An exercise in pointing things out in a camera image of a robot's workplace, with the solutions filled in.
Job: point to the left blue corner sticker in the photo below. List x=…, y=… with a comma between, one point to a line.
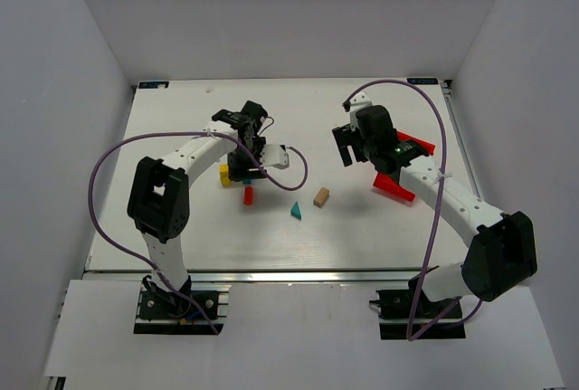
x=153, y=85

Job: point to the red cylinder block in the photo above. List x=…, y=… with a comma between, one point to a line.
x=248, y=195

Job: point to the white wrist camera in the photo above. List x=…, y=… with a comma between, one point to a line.
x=275, y=156
x=358, y=101

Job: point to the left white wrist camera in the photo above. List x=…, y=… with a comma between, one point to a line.
x=275, y=156

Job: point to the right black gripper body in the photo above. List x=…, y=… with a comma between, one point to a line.
x=346, y=145

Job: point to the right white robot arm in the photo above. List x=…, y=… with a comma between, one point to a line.
x=501, y=247

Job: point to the blue corner sticker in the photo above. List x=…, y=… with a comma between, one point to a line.
x=153, y=85
x=423, y=81

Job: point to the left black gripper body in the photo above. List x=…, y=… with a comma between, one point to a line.
x=246, y=170

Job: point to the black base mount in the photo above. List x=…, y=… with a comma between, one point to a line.
x=394, y=310
x=161, y=312

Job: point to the right blue corner sticker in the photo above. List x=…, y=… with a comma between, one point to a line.
x=423, y=81

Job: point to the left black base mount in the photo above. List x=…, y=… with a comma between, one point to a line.
x=161, y=312

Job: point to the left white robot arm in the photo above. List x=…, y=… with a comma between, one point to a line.
x=159, y=198

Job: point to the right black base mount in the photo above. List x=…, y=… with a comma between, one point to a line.
x=394, y=310

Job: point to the teal triangle block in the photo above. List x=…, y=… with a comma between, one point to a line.
x=295, y=211

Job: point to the natural wood block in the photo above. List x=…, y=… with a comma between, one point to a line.
x=321, y=197

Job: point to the yellow arch block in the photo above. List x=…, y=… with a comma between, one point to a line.
x=224, y=171

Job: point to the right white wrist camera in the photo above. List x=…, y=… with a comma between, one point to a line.
x=358, y=101

